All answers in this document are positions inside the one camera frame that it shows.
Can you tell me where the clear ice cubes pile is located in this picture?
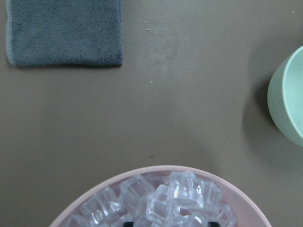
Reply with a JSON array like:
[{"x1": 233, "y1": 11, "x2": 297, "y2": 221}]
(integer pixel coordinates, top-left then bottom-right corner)
[{"x1": 66, "y1": 171, "x2": 237, "y2": 227}]

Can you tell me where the mint green bowl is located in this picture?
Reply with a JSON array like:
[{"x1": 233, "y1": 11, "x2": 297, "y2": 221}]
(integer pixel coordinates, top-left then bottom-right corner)
[{"x1": 267, "y1": 47, "x2": 303, "y2": 147}]

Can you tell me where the grey folded cloth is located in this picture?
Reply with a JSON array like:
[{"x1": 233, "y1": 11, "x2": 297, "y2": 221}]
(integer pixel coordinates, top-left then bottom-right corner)
[{"x1": 6, "y1": 0, "x2": 123, "y2": 66}]

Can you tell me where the pink bowl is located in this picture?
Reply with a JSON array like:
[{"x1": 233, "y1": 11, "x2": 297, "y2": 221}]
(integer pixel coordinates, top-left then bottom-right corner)
[{"x1": 50, "y1": 165, "x2": 271, "y2": 227}]

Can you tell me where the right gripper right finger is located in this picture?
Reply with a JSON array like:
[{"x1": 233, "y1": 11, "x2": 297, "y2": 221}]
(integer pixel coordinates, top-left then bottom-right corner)
[{"x1": 208, "y1": 221, "x2": 221, "y2": 227}]

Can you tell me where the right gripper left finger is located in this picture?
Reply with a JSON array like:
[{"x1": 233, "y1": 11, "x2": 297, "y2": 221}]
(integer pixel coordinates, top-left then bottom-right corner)
[{"x1": 123, "y1": 222, "x2": 134, "y2": 227}]

